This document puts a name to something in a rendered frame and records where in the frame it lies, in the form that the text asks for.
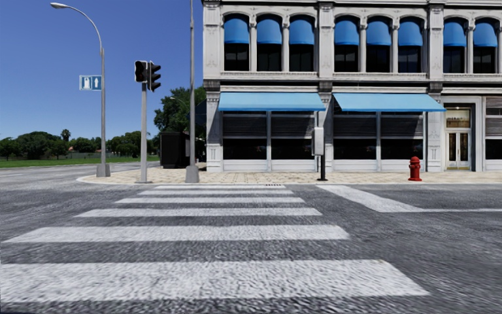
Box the red fire hydrant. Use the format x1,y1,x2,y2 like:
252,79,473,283
407,156,423,182

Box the pale stone building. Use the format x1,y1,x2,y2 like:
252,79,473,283
201,0,502,173

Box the grey street lamp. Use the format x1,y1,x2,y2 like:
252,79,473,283
50,1,111,178

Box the tree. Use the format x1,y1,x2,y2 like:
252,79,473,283
153,86,207,162

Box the grey pole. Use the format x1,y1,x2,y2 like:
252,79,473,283
185,0,201,184

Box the dark box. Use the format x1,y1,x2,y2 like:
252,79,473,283
159,131,191,169

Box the white box on a post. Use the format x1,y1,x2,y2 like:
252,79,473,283
311,126,329,182

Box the trees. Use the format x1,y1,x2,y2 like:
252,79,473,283
0,129,160,161

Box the traffic light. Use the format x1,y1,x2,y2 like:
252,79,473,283
134,60,162,184

